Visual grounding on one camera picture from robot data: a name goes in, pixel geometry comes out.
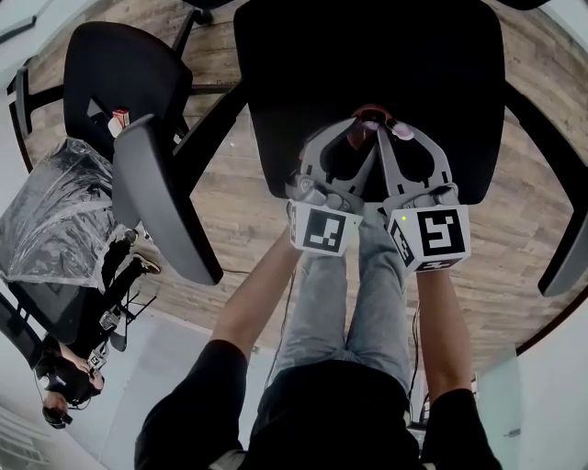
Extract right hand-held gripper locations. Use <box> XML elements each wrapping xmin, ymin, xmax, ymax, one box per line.
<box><xmin>376</xmin><ymin>129</ymin><xmax>472</xmax><ymax>275</ymax></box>

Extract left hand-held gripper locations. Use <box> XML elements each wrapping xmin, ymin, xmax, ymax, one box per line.
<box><xmin>284</xmin><ymin>117</ymin><xmax>383</xmax><ymax>256</ymax></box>

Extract red cup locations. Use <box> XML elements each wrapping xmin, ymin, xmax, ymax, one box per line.
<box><xmin>347</xmin><ymin>104</ymin><xmax>397</xmax><ymax>151</ymax></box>

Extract person's right forearm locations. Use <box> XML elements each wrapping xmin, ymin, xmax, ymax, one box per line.
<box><xmin>410</xmin><ymin>264</ymin><xmax>475</xmax><ymax>401</ymax></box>

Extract person's left forearm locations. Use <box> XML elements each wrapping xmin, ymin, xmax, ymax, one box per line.
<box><xmin>211</xmin><ymin>234</ymin><xmax>314</xmax><ymax>368</ymax></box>

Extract person's legs in grey jeans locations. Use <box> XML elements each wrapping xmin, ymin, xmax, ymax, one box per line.
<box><xmin>274</xmin><ymin>201</ymin><xmax>415</xmax><ymax>394</ymax></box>

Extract small black office chair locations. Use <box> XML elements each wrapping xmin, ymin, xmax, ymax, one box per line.
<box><xmin>6</xmin><ymin>20</ymin><xmax>195</xmax><ymax>162</ymax></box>

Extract person's black shirt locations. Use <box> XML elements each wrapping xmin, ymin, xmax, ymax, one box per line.
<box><xmin>132</xmin><ymin>338</ymin><xmax>506</xmax><ymax>470</ymax></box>

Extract plastic-wrapped chair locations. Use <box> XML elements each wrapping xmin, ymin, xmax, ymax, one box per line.
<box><xmin>0</xmin><ymin>137</ymin><xmax>121</xmax><ymax>291</ymax></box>

